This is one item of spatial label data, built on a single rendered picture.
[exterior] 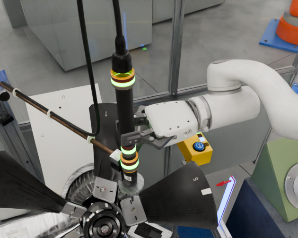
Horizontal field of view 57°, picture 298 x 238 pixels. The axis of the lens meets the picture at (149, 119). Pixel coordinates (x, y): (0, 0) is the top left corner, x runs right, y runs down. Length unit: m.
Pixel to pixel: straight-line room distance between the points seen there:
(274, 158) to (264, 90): 0.64
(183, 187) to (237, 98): 0.39
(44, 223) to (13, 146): 0.51
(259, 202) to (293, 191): 0.14
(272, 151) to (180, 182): 0.42
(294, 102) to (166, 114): 0.25
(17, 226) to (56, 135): 0.32
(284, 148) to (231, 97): 0.61
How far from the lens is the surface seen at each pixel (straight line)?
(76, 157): 1.06
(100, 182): 0.87
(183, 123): 0.60
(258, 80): 0.58
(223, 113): 0.64
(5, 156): 0.79
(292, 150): 1.24
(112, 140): 0.83
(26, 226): 1.01
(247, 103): 0.67
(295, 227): 1.28
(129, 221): 0.88
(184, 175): 0.94
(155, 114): 0.61
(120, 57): 0.47
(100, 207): 0.82
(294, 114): 0.56
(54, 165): 1.06
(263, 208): 1.28
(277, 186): 1.21
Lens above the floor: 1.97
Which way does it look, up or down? 44 degrees down
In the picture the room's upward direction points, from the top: straight up
